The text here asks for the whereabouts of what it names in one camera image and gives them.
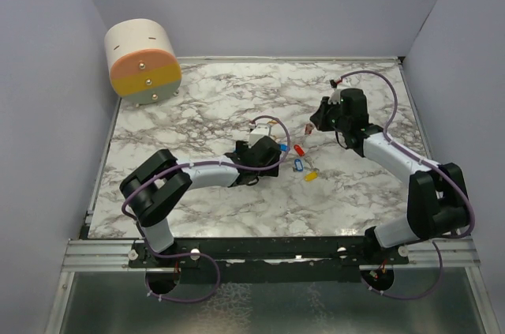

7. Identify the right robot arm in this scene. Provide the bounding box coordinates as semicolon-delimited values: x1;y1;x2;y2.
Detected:
310;88;472;264

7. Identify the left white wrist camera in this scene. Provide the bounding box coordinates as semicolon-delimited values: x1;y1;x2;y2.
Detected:
248;122;271;147

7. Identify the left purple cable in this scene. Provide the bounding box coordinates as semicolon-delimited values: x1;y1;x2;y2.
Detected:
120;114;292;305

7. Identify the red key tag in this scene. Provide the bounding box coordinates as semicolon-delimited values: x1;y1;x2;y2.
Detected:
294;144;305;156
305;123;315;135

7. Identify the black mounting rail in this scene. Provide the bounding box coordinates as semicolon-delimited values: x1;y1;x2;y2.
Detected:
129;236;408;283

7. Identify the aluminium extrusion frame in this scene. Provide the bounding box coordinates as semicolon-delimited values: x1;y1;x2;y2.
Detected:
62;240;134;272

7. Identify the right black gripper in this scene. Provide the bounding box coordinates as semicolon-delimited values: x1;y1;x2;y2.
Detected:
311;96;350;133

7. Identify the blue framed key tag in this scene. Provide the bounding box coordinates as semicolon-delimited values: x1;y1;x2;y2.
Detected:
294;159;304;172

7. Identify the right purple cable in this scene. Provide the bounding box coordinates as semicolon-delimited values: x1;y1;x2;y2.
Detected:
330;69;474;299

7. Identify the purple cable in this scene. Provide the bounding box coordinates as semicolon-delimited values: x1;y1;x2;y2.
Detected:
330;69;474;299
120;114;292;305

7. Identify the yellow solid key tag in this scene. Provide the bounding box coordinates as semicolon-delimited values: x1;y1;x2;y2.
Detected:
304;168;319;182

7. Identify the pastel three-drawer cylinder box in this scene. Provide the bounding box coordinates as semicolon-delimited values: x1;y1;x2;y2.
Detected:
104;18;182;105

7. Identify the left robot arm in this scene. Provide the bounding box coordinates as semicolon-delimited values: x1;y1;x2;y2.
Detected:
119;137;282;267

